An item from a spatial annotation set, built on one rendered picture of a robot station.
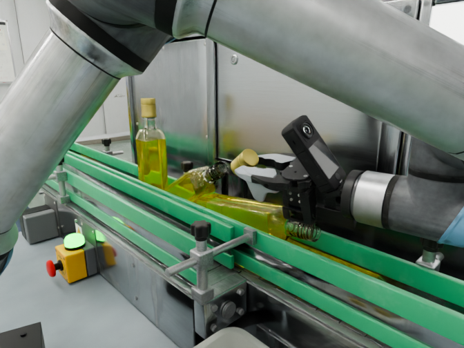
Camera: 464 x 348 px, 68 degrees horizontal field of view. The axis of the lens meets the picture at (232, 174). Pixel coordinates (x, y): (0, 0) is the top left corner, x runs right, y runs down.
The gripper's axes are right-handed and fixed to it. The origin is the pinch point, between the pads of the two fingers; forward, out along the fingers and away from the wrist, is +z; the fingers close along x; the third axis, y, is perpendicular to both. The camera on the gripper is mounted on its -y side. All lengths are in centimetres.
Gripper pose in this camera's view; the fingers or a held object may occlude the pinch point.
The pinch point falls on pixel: (247, 163)
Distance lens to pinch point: 61.5
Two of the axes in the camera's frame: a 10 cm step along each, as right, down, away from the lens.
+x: 6.2, -4.7, 6.3
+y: 2.0, 8.7, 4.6
